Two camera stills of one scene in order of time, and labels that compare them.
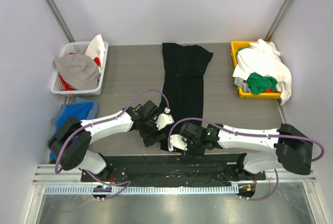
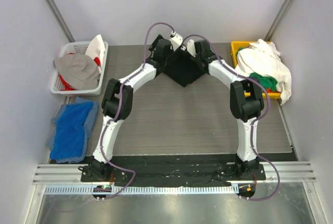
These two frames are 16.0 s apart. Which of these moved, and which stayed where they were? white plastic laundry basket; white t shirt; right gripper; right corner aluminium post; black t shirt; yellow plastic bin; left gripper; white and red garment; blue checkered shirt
Moved: left gripper; black t shirt; right gripper
Stayed: white t shirt; right corner aluminium post; blue checkered shirt; white and red garment; yellow plastic bin; white plastic laundry basket
